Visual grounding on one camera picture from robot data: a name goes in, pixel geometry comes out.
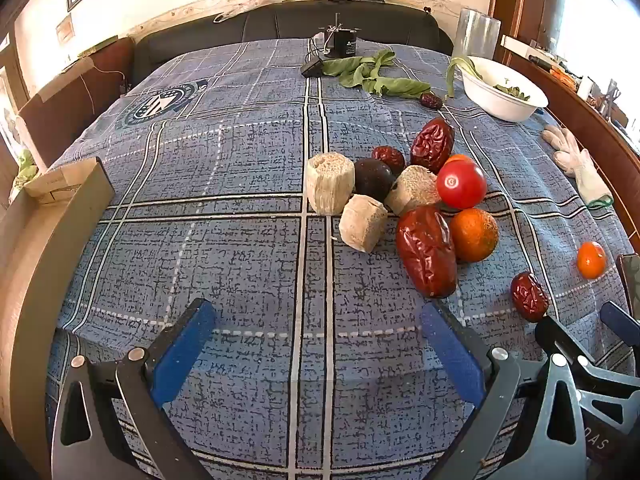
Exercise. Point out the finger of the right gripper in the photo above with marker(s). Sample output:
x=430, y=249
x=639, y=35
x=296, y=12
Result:
x=620, y=322
x=609, y=400

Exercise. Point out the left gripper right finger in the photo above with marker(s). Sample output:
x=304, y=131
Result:
x=549, y=440

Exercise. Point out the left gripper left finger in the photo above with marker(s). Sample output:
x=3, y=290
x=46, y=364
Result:
x=88, y=442

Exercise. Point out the small orange tangerine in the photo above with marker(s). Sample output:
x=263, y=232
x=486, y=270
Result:
x=591, y=260

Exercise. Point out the large red jujube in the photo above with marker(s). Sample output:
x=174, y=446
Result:
x=426, y=249

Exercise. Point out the red tomato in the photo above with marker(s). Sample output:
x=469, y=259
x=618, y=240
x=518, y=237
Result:
x=461, y=184

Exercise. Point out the beige lotus root back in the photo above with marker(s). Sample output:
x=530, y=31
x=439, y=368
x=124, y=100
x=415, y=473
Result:
x=415, y=186

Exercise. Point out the beige lotus root piece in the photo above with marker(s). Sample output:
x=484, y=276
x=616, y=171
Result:
x=363, y=222

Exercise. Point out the small dark red jujube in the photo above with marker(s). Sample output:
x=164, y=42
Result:
x=392, y=157

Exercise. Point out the dark plum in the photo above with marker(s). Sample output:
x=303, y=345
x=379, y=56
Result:
x=373, y=178

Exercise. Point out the beige lotus root chunk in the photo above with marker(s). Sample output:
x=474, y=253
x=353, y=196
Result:
x=329, y=182

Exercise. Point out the white work glove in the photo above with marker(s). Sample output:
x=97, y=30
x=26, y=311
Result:
x=576, y=163

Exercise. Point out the cardboard box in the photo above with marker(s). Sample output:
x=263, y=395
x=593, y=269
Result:
x=43, y=235

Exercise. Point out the wooden window counter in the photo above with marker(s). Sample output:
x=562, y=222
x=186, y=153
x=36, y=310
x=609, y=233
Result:
x=617, y=162

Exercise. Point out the white bowl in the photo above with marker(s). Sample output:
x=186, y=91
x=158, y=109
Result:
x=480, y=90

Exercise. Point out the leaves in bowl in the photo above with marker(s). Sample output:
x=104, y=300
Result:
x=513, y=91

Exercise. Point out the dark jujube near leaves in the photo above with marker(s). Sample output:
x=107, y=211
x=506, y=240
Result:
x=431, y=101

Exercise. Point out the blue plaid tablecloth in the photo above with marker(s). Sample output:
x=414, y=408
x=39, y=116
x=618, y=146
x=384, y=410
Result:
x=317, y=368

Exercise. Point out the clear plastic container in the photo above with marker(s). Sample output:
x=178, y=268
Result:
x=477, y=34

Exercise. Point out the green leafy vegetable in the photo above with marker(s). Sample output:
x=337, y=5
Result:
x=365, y=72

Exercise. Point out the brown wooden cabinet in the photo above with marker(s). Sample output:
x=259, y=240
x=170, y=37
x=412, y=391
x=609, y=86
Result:
x=60, y=111

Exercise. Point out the black charger block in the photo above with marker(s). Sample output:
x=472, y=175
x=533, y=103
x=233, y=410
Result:
x=312, y=68

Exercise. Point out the black sofa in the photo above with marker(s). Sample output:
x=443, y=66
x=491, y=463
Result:
x=374, y=21

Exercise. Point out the small black device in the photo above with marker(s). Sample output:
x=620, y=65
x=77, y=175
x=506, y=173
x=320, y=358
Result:
x=339, y=41

